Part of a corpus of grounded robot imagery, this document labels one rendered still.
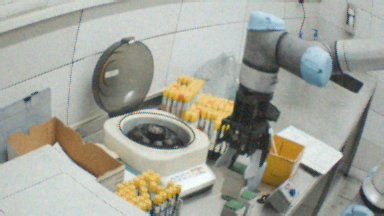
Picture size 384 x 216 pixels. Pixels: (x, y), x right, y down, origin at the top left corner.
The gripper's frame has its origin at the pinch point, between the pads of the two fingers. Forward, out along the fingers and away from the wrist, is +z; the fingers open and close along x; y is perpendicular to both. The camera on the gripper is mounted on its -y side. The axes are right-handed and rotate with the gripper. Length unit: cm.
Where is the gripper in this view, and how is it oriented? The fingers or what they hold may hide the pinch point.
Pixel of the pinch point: (238, 175)
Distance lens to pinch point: 104.3
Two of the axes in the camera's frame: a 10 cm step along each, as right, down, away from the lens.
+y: -5.4, 2.4, -8.0
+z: -1.7, 9.1, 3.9
